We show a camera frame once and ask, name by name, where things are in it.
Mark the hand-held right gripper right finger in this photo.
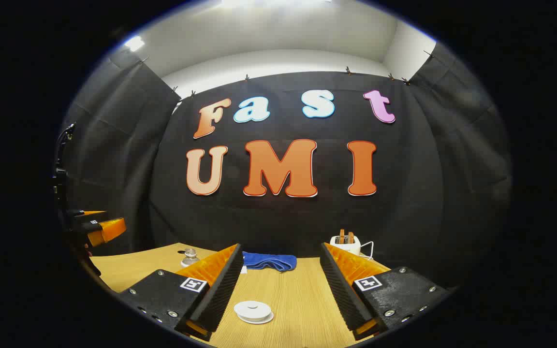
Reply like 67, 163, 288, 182
320, 242, 453, 341

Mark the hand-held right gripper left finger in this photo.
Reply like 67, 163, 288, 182
117, 243, 244, 342

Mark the clear water bottle white label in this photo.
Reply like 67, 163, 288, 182
180, 248, 200, 268

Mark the white teacup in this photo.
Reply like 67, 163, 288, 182
236, 312, 275, 325

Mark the white toaster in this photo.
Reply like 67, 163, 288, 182
330, 235, 362, 257

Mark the blue towel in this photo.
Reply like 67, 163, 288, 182
242, 251, 297, 273

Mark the black backdrop cloth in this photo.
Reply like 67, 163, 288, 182
59, 41, 511, 290

